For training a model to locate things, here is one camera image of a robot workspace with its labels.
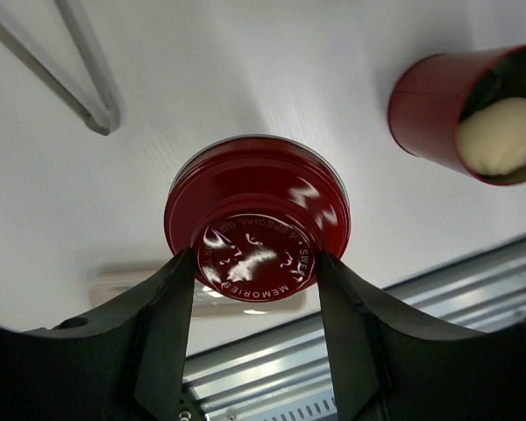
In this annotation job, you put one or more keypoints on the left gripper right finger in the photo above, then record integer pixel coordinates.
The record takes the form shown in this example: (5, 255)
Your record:
(390, 361)

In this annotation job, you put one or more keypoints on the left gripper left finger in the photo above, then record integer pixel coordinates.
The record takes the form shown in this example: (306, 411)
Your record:
(123, 360)

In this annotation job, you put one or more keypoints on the silver tin lid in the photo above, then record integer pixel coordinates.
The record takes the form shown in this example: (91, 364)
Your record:
(256, 211)

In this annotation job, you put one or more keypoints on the metal serving tongs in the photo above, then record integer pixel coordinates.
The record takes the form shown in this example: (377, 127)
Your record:
(56, 42)

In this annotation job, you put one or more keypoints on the beige steamed bun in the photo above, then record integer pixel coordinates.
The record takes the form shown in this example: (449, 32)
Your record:
(492, 141)

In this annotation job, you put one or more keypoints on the red tin can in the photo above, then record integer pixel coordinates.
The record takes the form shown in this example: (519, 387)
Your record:
(439, 92)

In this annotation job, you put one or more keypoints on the white slotted cable duct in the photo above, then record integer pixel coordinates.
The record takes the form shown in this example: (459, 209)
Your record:
(320, 406)

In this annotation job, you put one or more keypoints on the aluminium mounting rail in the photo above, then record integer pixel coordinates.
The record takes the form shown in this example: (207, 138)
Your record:
(484, 292)

